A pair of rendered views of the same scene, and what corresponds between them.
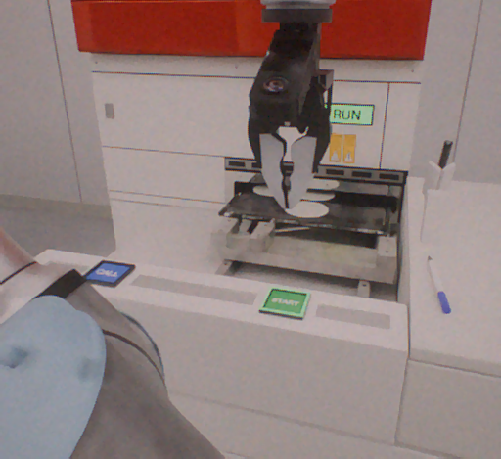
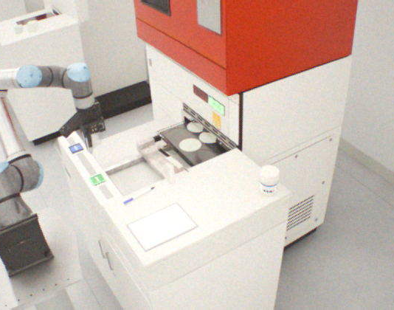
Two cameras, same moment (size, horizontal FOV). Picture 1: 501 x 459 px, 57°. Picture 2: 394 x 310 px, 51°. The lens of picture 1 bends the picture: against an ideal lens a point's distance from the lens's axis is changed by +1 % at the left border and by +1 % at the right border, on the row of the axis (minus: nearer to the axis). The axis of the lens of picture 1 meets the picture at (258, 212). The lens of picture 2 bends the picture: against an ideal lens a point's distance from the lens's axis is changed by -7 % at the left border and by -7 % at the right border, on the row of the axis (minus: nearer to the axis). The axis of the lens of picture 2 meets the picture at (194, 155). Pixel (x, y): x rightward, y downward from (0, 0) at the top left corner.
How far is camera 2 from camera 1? 1.48 m
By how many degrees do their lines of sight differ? 40
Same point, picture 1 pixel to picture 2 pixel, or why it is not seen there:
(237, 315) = (84, 176)
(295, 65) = (71, 123)
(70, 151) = not seen: hidden behind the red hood
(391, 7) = (216, 69)
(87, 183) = not seen: hidden behind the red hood
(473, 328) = (122, 209)
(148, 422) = (2, 181)
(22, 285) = (15, 155)
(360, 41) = (209, 77)
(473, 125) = not seen: outside the picture
